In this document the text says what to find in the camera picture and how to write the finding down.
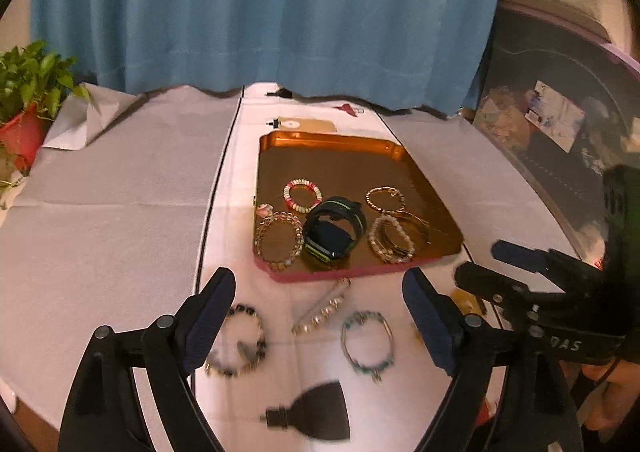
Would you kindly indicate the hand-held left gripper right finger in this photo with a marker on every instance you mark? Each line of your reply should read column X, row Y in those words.
column 425, row 317

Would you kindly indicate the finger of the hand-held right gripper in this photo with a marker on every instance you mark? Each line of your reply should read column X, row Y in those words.
column 517, row 254
column 495, row 284

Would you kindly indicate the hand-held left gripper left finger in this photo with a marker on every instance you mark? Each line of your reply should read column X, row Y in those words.
column 207, row 322

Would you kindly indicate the thin gold bangle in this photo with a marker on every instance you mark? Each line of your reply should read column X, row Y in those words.
column 417, row 222

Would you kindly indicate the black green smart watch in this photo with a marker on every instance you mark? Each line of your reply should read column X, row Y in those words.
column 330, row 234

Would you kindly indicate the copper metal tray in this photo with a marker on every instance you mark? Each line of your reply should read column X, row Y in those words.
column 340, row 162

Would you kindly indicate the person's right hand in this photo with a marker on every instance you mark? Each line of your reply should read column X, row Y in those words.
column 617, row 397

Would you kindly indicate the grey table cloth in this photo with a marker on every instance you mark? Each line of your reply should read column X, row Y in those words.
column 115, row 212
column 450, row 157

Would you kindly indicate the small pink charm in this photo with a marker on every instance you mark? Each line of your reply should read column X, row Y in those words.
column 264, row 208

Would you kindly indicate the clear storage box purple lid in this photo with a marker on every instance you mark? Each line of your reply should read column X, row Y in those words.
column 560, row 132

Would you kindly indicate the white paper card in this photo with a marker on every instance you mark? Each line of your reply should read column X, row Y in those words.
column 555, row 114

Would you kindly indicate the white printed table runner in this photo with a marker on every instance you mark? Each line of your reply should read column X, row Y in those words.
column 230, row 172

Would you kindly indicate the potted green plant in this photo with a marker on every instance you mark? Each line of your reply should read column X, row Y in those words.
column 30, row 92

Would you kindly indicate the blue curtain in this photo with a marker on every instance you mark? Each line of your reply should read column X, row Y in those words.
column 280, row 12

